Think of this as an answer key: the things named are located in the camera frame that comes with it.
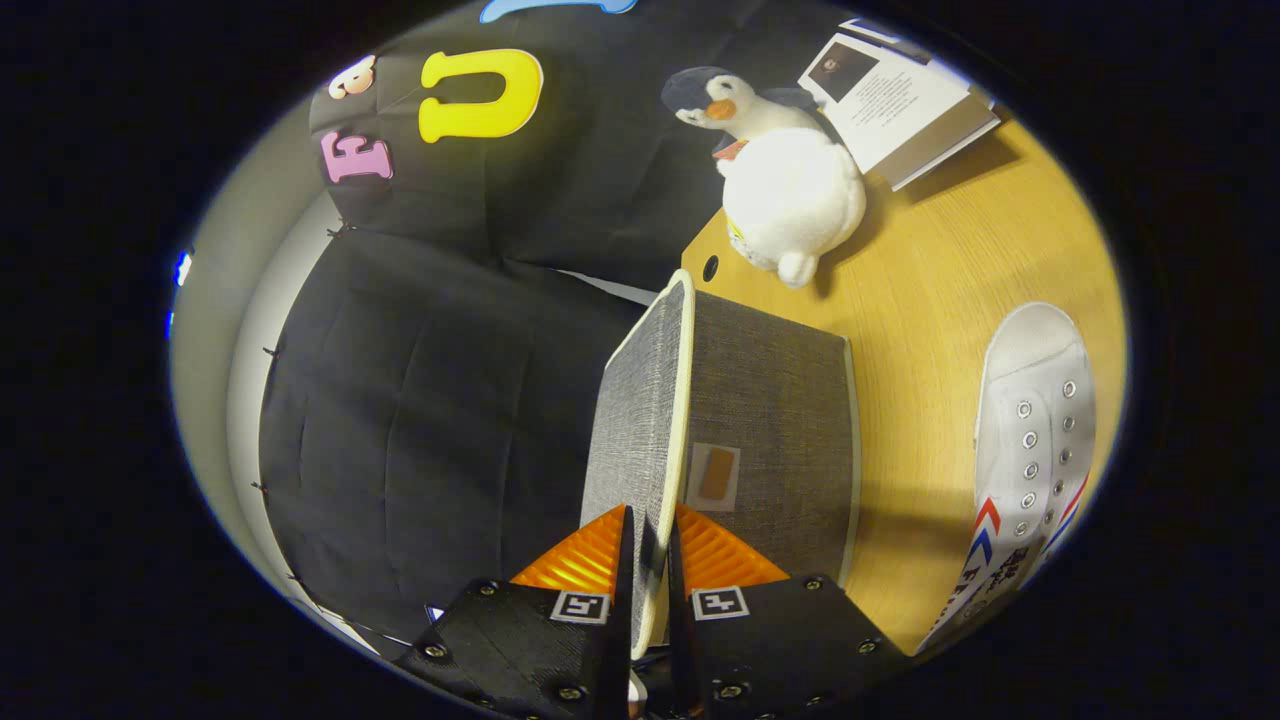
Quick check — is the white canvas shoe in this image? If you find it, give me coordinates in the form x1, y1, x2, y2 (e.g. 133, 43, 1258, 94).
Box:
915, 301, 1098, 658

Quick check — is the grey fabric storage box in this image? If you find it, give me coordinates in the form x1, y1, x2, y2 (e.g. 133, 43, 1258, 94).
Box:
580, 268, 863, 661

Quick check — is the white portrait cover book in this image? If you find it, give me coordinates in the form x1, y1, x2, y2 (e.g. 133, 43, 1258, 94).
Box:
798, 33, 1002, 192

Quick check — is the plain white book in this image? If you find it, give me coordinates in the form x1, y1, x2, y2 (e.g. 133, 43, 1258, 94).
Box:
838, 17, 996, 106

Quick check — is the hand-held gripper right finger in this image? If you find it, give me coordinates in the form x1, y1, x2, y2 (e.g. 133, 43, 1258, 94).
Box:
665, 502, 913, 720

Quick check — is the white penguin plush toy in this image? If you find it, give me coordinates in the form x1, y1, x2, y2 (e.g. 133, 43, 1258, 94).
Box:
660, 66, 869, 290

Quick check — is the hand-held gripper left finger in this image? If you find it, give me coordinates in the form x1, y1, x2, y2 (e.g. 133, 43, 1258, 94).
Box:
393, 504, 637, 720

